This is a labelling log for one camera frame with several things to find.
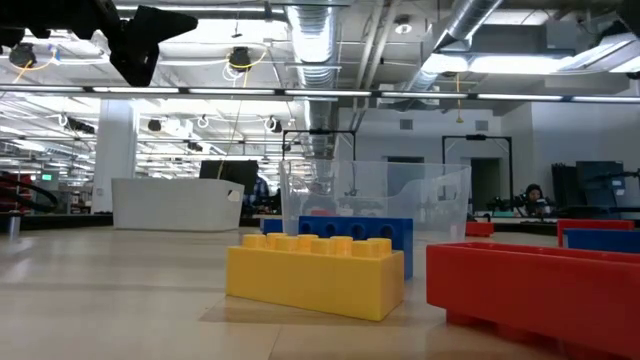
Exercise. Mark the black aluminium table frame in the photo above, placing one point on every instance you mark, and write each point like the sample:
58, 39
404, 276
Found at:
60, 221

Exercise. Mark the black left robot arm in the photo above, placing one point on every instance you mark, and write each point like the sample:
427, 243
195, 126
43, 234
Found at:
10, 15

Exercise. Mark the white plastic bin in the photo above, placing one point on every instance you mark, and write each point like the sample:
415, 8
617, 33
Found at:
175, 205

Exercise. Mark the red toy brick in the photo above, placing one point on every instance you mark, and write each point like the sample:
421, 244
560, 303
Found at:
525, 295
322, 213
595, 224
479, 229

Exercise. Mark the white pillar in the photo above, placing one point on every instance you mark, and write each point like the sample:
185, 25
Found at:
115, 150

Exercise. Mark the silver post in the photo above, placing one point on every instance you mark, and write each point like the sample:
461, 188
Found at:
14, 227

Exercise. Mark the clear plastic bin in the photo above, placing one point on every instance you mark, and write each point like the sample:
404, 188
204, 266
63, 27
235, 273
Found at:
430, 190

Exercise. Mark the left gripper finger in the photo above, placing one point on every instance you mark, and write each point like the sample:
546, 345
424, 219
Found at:
150, 25

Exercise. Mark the black monitor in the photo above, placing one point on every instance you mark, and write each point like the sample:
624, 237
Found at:
225, 172

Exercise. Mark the person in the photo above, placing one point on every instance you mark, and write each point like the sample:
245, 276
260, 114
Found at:
259, 192
534, 195

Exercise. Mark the long ceiling light strip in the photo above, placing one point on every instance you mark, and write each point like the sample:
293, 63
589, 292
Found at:
225, 91

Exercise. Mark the black gantry frame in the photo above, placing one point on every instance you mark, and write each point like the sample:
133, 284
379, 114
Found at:
477, 136

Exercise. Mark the wide ribbed silver duct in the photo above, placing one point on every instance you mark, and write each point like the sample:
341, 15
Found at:
315, 40

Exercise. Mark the yellow toy brick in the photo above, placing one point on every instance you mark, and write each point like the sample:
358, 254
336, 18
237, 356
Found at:
310, 280

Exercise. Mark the slanted silver duct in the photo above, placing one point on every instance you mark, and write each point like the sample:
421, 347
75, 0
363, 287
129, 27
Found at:
470, 20

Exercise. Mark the black equipment cabinet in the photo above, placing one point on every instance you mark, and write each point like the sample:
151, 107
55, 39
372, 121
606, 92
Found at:
595, 180

